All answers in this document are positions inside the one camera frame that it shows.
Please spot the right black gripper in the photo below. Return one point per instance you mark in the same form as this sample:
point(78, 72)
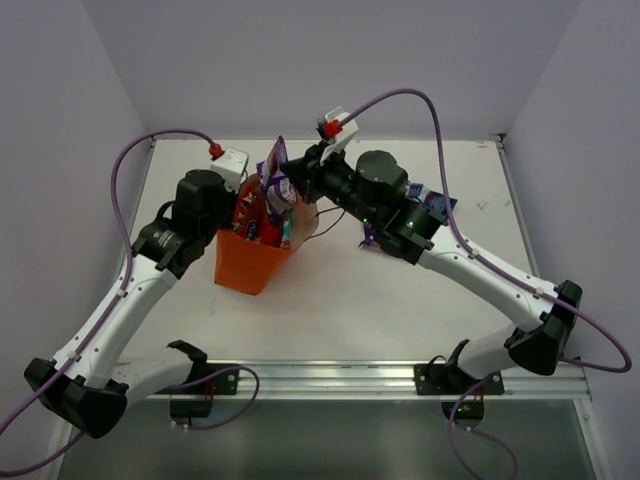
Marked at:
point(307, 172)

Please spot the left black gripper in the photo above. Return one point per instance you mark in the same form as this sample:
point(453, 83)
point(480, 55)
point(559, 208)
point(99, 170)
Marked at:
point(226, 201)

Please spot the purple white snack packet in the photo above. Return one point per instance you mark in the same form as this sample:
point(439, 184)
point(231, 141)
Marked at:
point(279, 194)

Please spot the orange paper bag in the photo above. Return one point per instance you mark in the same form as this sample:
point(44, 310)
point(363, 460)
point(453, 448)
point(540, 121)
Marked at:
point(248, 267)

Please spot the purple Fox's candy bag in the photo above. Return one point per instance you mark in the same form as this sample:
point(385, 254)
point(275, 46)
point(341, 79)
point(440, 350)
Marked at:
point(368, 241)

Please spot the blue white snack packet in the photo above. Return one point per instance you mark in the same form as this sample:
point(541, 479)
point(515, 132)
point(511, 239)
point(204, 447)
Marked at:
point(418, 193)

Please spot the green wafer packet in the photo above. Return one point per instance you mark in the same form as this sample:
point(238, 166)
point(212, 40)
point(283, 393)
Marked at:
point(286, 228)

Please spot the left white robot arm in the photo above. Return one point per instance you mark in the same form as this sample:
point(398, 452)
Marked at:
point(84, 383)

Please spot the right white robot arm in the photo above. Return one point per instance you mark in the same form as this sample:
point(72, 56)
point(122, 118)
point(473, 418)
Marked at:
point(374, 192)

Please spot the red snack packet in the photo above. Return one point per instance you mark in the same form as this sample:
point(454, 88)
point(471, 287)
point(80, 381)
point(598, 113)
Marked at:
point(250, 208)

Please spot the red chocolate bar packet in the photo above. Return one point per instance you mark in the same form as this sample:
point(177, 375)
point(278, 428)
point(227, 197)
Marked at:
point(258, 229)

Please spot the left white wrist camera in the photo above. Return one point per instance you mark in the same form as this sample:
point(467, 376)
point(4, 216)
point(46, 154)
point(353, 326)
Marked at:
point(229, 163)

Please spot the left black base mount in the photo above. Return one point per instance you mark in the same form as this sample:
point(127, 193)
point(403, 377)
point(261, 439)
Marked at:
point(205, 381)

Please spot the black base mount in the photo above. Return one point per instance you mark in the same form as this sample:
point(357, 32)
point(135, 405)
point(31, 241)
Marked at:
point(440, 385)
point(205, 381)

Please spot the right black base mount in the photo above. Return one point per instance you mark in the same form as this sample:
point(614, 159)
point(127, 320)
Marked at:
point(440, 385)

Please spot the aluminium table rail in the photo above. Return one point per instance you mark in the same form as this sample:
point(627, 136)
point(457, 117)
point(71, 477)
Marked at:
point(394, 380)

